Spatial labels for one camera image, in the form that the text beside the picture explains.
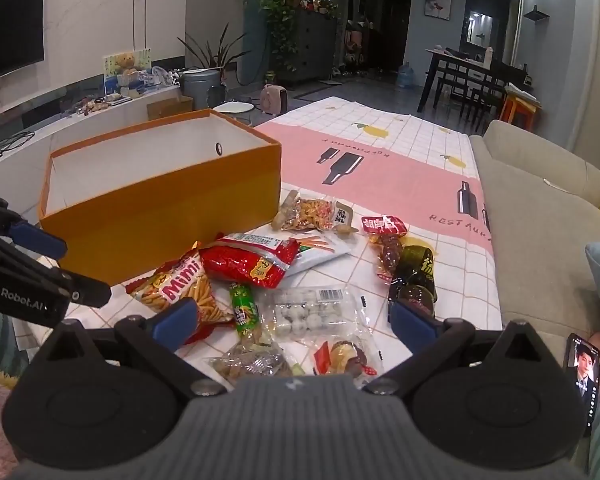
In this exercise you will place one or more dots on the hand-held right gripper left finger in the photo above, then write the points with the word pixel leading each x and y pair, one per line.
pixel 174 324

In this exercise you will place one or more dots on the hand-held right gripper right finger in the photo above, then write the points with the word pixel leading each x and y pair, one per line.
pixel 414 324

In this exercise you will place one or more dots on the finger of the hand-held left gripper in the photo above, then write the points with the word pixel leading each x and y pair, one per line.
pixel 37 241
pixel 87 292

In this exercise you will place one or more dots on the striped fries snack packet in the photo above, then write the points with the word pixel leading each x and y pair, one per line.
pixel 179 282

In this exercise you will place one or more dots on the dark green egg packet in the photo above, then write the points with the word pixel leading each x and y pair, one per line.
pixel 417 270

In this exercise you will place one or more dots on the orange cardboard box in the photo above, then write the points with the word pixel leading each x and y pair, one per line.
pixel 154 220

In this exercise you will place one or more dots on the white spicy strip packet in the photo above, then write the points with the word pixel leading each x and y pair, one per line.
pixel 315 256

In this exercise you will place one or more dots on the small green snack packet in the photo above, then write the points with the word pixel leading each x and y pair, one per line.
pixel 244 310

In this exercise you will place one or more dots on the red dried meat packet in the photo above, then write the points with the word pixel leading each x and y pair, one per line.
pixel 387 250

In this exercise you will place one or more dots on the red and brown snack packet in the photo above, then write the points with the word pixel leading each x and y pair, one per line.
pixel 340 355

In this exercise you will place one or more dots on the clear packet of brown bits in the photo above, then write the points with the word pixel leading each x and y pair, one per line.
pixel 250 362

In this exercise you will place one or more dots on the white television console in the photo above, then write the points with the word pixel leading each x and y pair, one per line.
pixel 54 135

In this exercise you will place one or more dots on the clear packet of white balls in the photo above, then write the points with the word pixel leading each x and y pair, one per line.
pixel 305 315

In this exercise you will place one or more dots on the beige sofa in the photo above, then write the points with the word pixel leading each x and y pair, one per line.
pixel 535 240

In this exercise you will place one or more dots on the clear peanut packet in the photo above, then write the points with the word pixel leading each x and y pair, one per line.
pixel 310 212

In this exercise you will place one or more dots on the pink and white checked tablecloth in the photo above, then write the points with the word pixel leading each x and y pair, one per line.
pixel 380 170

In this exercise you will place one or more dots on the black smartphone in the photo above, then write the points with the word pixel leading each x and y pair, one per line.
pixel 582 375

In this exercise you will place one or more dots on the brown cardboard box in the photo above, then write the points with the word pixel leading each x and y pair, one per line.
pixel 169 107

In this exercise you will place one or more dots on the teddy bear picture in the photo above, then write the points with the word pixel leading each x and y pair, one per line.
pixel 127 65

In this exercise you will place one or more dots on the grey metal bin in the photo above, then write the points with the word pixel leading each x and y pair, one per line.
pixel 199 87

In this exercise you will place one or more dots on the white basin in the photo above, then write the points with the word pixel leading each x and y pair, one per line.
pixel 234 107

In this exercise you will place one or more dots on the orange stool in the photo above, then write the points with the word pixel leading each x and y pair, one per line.
pixel 517 105

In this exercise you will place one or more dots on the pink heater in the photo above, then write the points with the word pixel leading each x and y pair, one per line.
pixel 275 100

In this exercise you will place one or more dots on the blue water jug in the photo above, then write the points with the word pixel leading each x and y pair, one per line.
pixel 406 77

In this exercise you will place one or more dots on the spiky leaf plant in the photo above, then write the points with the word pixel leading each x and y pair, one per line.
pixel 212 50

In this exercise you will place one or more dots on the dark dining table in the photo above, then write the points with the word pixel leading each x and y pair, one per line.
pixel 455 59

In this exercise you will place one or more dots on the dark cabinet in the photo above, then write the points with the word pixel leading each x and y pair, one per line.
pixel 312 45

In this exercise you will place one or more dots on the climbing green plant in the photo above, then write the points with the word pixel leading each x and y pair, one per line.
pixel 280 20

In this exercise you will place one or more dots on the framed wall picture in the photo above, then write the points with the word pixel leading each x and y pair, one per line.
pixel 438 2

